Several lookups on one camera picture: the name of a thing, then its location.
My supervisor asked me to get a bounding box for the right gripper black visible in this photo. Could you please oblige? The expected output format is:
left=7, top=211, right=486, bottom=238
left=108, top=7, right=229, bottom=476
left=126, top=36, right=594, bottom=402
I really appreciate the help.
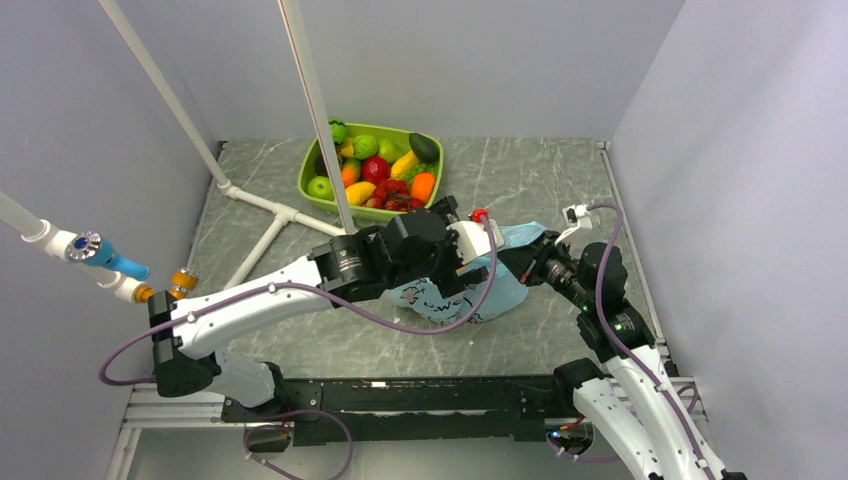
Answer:
left=497, top=229, right=594, bottom=310

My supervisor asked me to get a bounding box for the light blue plastic bag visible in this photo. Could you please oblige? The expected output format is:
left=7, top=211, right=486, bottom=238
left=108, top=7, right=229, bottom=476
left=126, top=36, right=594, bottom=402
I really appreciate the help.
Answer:
left=386, top=221, right=546, bottom=325

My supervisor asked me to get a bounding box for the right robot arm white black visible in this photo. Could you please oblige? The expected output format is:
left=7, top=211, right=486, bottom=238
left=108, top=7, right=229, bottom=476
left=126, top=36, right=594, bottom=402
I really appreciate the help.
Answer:
left=498, top=231, right=746, bottom=479

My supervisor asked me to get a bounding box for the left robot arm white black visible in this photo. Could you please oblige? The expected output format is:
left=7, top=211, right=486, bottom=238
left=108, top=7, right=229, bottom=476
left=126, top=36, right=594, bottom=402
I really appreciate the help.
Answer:
left=154, top=196, right=505, bottom=420

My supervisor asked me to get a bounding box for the orange fake carrot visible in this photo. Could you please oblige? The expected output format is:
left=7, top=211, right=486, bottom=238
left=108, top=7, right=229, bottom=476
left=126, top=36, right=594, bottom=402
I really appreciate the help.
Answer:
left=409, top=172, right=437, bottom=204

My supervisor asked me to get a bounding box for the red fake strawberry bunch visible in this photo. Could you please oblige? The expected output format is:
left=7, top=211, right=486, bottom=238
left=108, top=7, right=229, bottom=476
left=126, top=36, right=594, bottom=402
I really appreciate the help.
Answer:
left=364, top=179, right=425, bottom=212

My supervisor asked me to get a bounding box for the yellow fake corn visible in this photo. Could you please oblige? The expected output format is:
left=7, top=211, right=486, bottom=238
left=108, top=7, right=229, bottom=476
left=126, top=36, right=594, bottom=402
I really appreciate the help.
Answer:
left=390, top=150, right=420, bottom=180

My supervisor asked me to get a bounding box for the yellow fake mango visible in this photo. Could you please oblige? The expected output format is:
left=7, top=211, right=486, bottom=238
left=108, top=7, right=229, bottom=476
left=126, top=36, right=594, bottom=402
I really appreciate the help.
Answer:
left=345, top=181, right=377, bottom=206

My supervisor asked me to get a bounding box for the fake avocado dark green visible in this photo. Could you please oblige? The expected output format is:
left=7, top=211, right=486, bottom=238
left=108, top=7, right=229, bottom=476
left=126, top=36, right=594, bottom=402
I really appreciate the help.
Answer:
left=408, top=132, right=442, bottom=164

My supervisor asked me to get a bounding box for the red fake apple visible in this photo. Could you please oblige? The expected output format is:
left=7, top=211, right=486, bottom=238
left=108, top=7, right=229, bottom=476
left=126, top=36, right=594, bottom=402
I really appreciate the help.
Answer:
left=362, top=156, right=391, bottom=186

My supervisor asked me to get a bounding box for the orange green fake fruit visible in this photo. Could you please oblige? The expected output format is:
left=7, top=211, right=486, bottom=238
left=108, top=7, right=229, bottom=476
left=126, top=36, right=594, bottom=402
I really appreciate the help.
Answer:
left=341, top=157, right=362, bottom=188

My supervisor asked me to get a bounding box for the green bumpy fake fruit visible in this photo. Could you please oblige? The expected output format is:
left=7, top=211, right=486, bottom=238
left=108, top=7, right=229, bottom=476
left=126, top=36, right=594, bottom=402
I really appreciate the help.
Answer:
left=352, top=134, right=379, bottom=160

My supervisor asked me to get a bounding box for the green fake apple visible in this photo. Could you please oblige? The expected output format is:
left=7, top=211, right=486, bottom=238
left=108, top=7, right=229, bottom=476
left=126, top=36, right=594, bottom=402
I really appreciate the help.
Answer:
left=306, top=176, right=335, bottom=201

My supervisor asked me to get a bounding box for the green plastic fruit basket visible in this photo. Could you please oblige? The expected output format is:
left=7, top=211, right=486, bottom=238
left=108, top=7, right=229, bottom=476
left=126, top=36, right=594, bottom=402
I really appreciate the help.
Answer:
left=330, top=117, right=444, bottom=222

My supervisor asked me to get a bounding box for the orange brass faucet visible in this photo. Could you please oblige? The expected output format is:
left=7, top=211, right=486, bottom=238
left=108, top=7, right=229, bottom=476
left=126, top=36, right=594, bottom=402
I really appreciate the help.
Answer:
left=135, top=268, right=200, bottom=306

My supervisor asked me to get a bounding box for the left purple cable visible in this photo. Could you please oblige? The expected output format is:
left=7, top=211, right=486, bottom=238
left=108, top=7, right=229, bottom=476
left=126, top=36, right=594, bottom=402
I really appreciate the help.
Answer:
left=97, top=215, right=499, bottom=480

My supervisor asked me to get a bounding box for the purple cable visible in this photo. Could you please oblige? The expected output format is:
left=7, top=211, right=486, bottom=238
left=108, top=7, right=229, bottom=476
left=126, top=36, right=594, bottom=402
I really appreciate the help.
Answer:
left=97, top=215, right=499, bottom=480
left=547, top=202, right=720, bottom=480

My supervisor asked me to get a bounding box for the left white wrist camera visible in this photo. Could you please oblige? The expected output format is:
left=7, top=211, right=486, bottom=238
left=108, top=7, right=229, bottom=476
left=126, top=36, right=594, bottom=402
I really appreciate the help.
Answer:
left=447, top=208, right=506, bottom=265

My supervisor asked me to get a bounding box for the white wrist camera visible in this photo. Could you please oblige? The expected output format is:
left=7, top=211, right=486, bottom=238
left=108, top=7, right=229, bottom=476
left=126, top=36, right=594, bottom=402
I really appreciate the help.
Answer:
left=555, top=204, right=593, bottom=245
left=447, top=208, right=506, bottom=265

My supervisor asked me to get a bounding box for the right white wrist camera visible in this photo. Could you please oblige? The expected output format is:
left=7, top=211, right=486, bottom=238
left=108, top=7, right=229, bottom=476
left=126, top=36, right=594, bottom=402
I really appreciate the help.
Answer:
left=555, top=204, right=593, bottom=245

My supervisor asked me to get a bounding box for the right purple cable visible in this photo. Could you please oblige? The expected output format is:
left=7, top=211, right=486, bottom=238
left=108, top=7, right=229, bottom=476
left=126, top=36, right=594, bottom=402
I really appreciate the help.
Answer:
left=547, top=202, right=720, bottom=480

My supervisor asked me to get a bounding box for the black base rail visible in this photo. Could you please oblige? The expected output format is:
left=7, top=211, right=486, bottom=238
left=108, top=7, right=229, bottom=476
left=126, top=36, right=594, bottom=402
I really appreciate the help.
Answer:
left=125, top=374, right=697, bottom=446

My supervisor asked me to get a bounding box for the blue handled pipe valve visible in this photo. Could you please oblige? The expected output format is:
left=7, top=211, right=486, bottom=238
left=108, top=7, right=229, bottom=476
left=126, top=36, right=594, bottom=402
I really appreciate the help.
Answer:
left=65, top=231, right=150, bottom=281

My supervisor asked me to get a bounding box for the white pvc pipe frame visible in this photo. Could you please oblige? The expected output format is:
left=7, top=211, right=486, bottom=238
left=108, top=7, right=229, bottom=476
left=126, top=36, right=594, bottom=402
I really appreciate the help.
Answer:
left=0, top=0, right=360, bottom=333

